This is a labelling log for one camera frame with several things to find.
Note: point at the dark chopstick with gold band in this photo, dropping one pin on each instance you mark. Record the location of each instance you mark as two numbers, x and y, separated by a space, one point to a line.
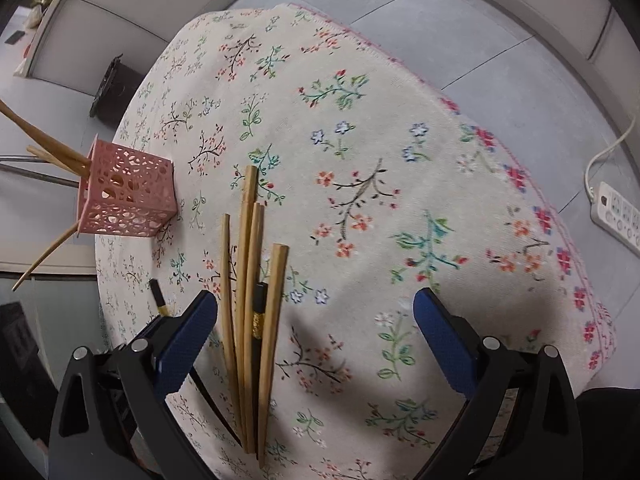
259 305
159 297

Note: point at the floral tablecloth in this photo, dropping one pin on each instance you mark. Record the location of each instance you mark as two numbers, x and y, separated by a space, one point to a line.
375 260

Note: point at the person's dark clothing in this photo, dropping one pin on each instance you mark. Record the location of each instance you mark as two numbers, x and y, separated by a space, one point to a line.
610 425

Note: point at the grey kitchen cabinets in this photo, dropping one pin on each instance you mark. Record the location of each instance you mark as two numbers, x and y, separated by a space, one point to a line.
125 0

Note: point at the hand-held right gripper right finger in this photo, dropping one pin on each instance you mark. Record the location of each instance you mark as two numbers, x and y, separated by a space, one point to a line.
445 340

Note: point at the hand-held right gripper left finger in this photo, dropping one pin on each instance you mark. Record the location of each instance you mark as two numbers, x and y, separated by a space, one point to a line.
185 340

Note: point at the white power strip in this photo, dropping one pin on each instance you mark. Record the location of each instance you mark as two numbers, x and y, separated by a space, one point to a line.
617 215

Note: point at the brown trash bin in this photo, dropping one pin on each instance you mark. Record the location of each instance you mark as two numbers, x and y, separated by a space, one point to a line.
115 90

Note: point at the pink perforated utensil basket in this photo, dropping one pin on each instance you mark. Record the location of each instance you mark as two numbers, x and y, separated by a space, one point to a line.
130 195

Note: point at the black wall socket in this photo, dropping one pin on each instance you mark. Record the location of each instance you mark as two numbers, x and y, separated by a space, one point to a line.
15 36

